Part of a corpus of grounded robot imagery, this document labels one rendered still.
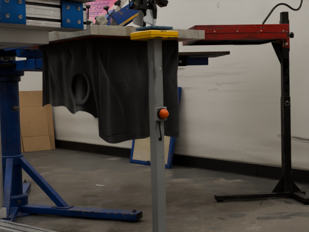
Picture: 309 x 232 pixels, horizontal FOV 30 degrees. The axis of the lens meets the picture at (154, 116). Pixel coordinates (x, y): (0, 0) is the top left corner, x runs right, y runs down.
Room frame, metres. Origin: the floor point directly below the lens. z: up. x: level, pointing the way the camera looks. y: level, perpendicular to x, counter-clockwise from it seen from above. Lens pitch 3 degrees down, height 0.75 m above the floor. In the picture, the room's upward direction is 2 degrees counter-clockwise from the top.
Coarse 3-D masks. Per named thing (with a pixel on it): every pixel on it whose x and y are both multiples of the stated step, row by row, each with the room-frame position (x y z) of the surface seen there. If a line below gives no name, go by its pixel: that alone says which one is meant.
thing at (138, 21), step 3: (138, 12) 2.38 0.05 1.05; (141, 12) 2.39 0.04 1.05; (144, 12) 2.39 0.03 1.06; (138, 15) 2.38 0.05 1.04; (141, 15) 2.39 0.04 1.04; (144, 15) 2.38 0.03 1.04; (135, 18) 2.38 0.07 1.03; (138, 18) 2.38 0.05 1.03; (141, 18) 2.39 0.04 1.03; (132, 21) 2.37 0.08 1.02; (135, 21) 2.38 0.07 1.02; (138, 21) 2.39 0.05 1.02; (141, 21) 2.39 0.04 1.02; (135, 24) 2.38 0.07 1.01; (138, 24) 2.39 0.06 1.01; (141, 24) 2.40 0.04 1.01; (144, 24) 2.39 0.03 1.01
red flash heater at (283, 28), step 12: (240, 24) 3.47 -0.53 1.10; (252, 24) 3.48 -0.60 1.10; (264, 24) 3.48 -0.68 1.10; (276, 24) 3.49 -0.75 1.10; (216, 36) 3.45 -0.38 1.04; (228, 36) 3.46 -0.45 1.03; (240, 36) 3.47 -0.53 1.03; (252, 36) 3.48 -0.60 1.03; (264, 36) 3.49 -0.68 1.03; (276, 36) 3.50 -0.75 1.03
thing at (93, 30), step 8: (56, 32) 2.39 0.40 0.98; (64, 32) 2.34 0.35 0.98; (72, 32) 2.29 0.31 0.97; (80, 32) 2.24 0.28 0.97; (88, 32) 2.19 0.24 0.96; (96, 32) 2.20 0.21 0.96; (104, 32) 2.22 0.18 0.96; (112, 32) 2.24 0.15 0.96; (120, 32) 2.27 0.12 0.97; (128, 32) 2.29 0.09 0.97; (184, 32) 2.47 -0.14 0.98; (192, 32) 2.50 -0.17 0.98; (200, 32) 2.52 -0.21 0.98; (56, 40) 2.40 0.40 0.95; (64, 40) 2.41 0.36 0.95; (192, 40) 2.59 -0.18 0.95; (24, 48) 2.83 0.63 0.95
